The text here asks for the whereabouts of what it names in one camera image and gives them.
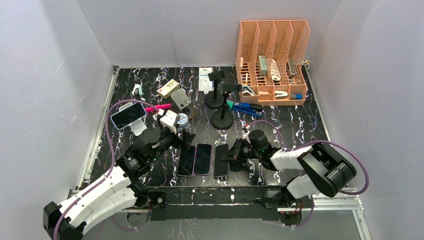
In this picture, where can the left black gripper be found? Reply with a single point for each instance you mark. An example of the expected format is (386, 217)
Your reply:
(185, 142)

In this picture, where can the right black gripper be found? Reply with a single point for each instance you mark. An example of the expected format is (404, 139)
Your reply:
(234, 154)

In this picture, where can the purple smartphone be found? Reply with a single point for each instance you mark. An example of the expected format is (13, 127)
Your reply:
(185, 167)

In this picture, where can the black smartphone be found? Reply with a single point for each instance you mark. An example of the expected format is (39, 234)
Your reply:
(202, 159)

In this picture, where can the black phone stand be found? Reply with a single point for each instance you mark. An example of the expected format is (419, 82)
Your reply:
(213, 100)
(222, 120)

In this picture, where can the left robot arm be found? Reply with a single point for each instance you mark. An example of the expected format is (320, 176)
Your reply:
(114, 191)

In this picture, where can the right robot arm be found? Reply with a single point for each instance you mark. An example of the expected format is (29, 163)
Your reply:
(326, 170)

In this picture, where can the white phone stand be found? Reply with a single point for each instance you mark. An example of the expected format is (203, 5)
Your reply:
(139, 126)

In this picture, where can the blue stapler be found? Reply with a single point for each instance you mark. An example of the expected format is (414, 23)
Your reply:
(248, 108)

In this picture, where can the pink marker pen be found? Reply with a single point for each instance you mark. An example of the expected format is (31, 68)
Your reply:
(159, 107)

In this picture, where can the green small box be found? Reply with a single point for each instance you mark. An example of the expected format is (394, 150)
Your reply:
(229, 105)

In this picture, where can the white cardboard box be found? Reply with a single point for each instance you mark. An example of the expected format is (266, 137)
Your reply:
(167, 89)

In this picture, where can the light blue smartphone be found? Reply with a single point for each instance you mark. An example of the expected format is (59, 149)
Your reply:
(127, 116)

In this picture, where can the white blister pack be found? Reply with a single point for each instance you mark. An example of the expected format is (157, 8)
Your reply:
(204, 83)

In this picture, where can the white teal clip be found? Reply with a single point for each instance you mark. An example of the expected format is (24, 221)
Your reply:
(137, 92)

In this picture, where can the blue capped tube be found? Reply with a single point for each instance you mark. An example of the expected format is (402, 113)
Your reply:
(296, 96)

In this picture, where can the white item in organizer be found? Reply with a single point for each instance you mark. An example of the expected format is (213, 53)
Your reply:
(274, 71)

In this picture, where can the grey item in organizer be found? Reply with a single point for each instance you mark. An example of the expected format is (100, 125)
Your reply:
(262, 65)

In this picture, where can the dark item in organizer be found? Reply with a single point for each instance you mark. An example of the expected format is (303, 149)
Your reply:
(291, 68)

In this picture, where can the orange file organizer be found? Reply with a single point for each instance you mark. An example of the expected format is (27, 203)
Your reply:
(278, 40)

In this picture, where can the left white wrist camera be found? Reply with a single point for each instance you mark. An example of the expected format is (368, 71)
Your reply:
(169, 119)

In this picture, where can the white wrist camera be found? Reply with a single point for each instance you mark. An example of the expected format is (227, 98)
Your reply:
(245, 131)
(169, 119)

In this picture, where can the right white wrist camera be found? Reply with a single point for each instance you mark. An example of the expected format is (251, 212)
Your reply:
(245, 131)

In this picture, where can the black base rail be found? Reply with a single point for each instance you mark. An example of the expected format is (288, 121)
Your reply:
(240, 202)

